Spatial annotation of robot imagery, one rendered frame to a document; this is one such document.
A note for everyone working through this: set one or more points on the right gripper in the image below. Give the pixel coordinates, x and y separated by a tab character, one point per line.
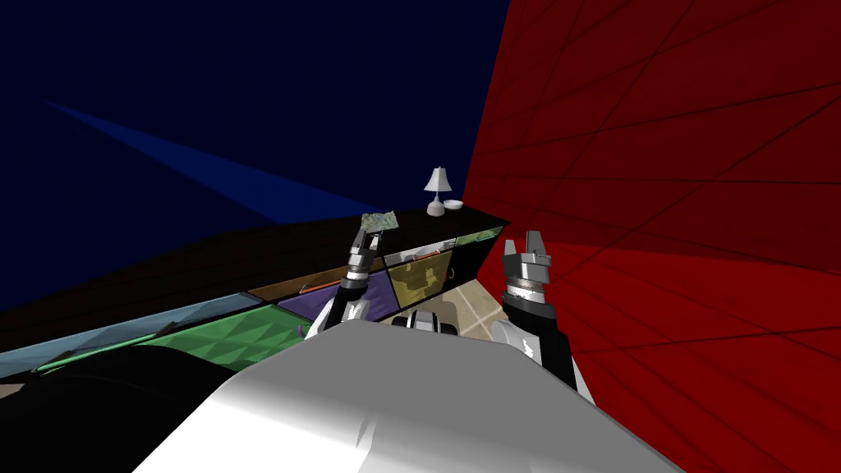
527	268

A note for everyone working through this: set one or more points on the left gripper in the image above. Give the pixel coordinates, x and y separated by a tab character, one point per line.
361	258

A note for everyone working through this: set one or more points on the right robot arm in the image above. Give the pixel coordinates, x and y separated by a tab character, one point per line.
533	325

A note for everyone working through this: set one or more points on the green mottled flat object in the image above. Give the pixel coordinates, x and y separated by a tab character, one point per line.
380	221

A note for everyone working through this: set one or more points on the grey drawer front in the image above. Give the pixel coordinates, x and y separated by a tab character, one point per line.
420	250

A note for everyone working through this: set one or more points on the yellow cabinet door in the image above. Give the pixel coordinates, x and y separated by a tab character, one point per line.
420	279

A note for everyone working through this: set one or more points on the white bowl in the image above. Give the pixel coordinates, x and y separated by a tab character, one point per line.
453	204

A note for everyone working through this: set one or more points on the white table lamp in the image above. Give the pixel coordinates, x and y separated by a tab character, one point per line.
437	187

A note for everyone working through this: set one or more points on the brown drawer front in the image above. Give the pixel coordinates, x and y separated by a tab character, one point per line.
282	287

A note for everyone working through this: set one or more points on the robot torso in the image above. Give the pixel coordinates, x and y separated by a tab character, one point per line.
407	401

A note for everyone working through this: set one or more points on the dark cabinet with coloured fronts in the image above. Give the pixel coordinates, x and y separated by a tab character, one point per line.
197	263

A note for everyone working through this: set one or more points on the green patterned cabinet front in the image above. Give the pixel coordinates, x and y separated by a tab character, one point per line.
223	335

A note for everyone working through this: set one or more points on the pale blue drawer front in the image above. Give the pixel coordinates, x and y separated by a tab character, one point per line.
131	325

